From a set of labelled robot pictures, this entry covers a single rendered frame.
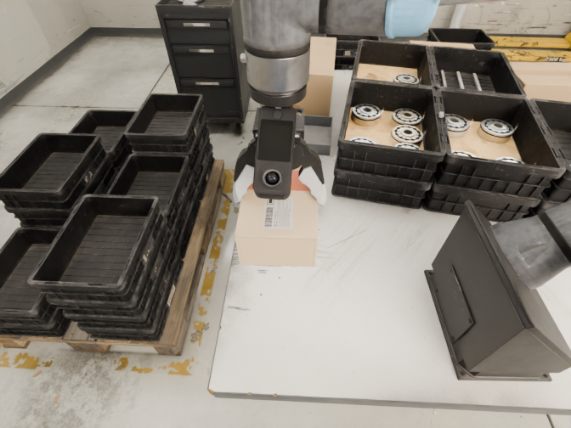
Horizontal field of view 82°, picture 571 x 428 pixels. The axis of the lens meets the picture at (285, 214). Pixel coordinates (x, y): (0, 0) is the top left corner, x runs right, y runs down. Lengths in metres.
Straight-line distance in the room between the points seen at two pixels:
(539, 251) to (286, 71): 0.61
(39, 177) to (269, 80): 1.58
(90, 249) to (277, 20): 1.20
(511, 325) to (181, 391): 1.25
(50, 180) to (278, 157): 1.52
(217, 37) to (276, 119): 1.94
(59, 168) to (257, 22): 1.60
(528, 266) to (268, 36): 0.64
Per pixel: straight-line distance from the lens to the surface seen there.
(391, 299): 0.93
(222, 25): 2.29
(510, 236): 0.80
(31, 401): 1.83
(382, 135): 1.21
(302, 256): 0.50
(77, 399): 1.74
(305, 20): 0.37
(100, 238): 1.45
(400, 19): 0.37
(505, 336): 0.73
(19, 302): 1.73
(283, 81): 0.39
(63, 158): 1.94
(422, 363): 0.88
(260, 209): 0.50
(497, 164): 1.05
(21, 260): 1.88
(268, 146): 0.40
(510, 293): 0.69
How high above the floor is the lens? 1.48
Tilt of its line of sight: 48 degrees down
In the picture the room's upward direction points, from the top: straight up
